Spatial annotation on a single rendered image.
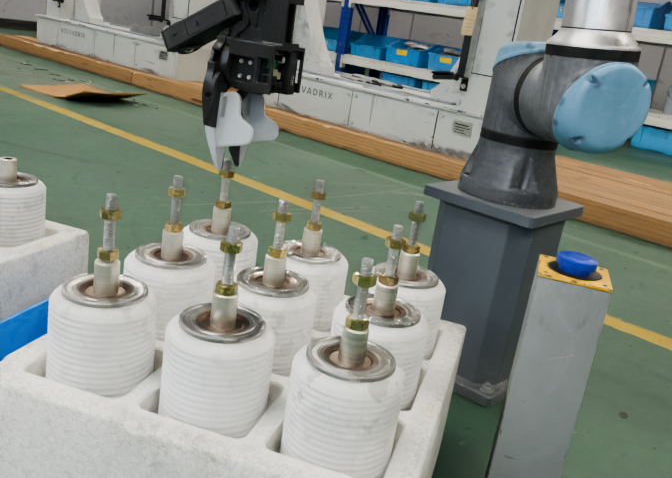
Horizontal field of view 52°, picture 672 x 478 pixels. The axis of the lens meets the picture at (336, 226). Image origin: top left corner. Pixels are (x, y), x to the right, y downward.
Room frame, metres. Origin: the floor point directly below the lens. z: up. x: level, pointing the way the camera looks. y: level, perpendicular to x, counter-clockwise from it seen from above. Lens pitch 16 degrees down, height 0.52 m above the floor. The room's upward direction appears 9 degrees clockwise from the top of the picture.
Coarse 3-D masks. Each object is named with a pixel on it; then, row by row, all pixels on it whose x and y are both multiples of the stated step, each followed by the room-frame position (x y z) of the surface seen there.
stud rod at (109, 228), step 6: (108, 198) 0.58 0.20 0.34; (114, 198) 0.58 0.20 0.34; (108, 204) 0.58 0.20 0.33; (114, 204) 0.58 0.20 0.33; (108, 222) 0.58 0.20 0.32; (114, 222) 0.58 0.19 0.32; (108, 228) 0.58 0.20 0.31; (114, 228) 0.59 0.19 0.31; (108, 234) 0.58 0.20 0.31; (114, 234) 0.59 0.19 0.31; (108, 240) 0.58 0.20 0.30; (114, 240) 0.59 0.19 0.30; (108, 246) 0.58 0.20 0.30
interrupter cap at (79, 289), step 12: (84, 276) 0.60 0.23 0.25; (120, 276) 0.62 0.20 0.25; (72, 288) 0.57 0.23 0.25; (84, 288) 0.58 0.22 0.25; (120, 288) 0.60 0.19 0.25; (132, 288) 0.60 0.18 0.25; (144, 288) 0.60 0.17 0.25; (72, 300) 0.55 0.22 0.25; (84, 300) 0.55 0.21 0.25; (96, 300) 0.56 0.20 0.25; (108, 300) 0.56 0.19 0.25; (120, 300) 0.57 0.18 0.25; (132, 300) 0.57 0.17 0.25
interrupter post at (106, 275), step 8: (96, 264) 0.58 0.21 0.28; (104, 264) 0.58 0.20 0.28; (112, 264) 0.58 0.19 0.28; (96, 272) 0.58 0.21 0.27; (104, 272) 0.57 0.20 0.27; (112, 272) 0.58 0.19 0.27; (96, 280) 0.58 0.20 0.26; (104, 280) 0.57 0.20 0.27; (112, 280) 0.58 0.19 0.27; (96, 288) 0.58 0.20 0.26; (104, 288) 0.58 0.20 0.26; (112, 288) 0.58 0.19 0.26
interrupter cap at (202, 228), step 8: (192, 224) 0.81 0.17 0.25; (200, 224) 0.82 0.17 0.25; (208, 224) 0.83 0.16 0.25; (232, 224) 0.84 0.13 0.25; (240, 224) 0.84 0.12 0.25; (192, 232) 0.79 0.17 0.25; (200, 232) 0.79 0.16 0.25; (208, 232) 0.80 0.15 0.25; (240, 232) 0.81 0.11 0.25; (248, 232) 0.81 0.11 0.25; (216, 240) 0.78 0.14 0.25
